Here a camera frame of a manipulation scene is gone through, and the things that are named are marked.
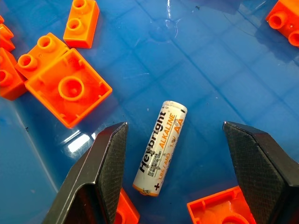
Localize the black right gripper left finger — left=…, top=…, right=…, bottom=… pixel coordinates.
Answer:
left=41, top=121, right=129, bottom=224

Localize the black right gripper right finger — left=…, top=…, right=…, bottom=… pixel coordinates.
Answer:
left=222, top=121, right=299, bottom=224

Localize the blue plastic bin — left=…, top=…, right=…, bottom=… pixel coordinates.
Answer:
left=0, top=0, right=299, bottom=224

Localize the white AA alkaline battery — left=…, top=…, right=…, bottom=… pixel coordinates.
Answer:
left=132, top=100, right=188, bottom=197

